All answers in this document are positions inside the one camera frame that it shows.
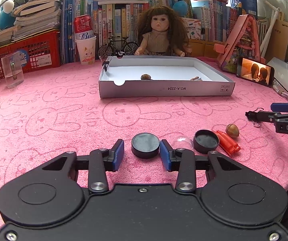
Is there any brown haired doll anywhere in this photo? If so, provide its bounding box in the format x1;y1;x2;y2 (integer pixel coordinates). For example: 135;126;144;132
135;6;190;57

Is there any clear plastic dome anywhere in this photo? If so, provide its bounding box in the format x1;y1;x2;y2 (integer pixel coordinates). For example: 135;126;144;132
171;136;194;151

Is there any stack of grey books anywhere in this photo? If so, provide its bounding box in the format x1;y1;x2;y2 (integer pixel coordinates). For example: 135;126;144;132
12;0;63;41

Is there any white cat paper cup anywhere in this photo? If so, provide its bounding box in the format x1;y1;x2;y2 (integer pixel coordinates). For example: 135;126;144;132
75;36;96;65

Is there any black binder clip on tray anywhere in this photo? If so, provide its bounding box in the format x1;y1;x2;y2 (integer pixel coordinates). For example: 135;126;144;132
102;60;110;72

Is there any black open round lid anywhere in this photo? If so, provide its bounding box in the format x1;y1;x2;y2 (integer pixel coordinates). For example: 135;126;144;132
193;130;219;154

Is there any red plastic crate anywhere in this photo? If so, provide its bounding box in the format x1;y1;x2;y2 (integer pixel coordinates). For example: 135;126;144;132
0;29;61;80

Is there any red plastic clip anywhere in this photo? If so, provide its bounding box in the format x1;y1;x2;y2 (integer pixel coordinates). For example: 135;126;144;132
215;131;241;155

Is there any blue white plush left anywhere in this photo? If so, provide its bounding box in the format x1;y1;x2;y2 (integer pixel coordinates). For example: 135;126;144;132
0;0;15;30

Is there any brown nut in tray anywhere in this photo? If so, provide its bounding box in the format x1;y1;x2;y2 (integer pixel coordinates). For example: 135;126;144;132
141;74;152;80

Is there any white cardboard box tray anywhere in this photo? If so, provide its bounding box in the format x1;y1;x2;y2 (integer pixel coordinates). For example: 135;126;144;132
99;55;235;98

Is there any clear acrylic block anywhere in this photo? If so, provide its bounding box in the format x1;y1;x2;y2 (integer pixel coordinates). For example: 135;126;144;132
1;52;24;88

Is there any pink triangular toy house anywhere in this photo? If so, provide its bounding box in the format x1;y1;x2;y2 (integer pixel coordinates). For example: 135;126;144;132
213;14;266;74

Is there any row of upright books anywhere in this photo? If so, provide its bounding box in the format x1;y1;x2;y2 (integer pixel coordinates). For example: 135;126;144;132
60;0;270;65

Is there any black binder clip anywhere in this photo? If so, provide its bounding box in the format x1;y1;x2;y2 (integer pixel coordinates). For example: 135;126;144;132
245;108;265;128
102;60;110;72

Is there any black miniature bicycle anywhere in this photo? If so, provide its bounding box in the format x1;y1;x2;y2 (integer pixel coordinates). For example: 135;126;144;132
98;36;139;60

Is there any red beer can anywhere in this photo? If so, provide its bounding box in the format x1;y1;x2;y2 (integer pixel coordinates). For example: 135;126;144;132
74;15;94;40

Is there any black round cap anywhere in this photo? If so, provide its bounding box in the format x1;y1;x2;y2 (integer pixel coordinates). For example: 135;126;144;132
131;133;160;159

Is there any smartphone playing video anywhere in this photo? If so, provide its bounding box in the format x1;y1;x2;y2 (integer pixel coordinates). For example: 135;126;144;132
236;58;275;87

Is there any brown hazelnut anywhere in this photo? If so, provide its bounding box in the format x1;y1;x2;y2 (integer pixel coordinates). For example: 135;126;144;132
225;124;239;138

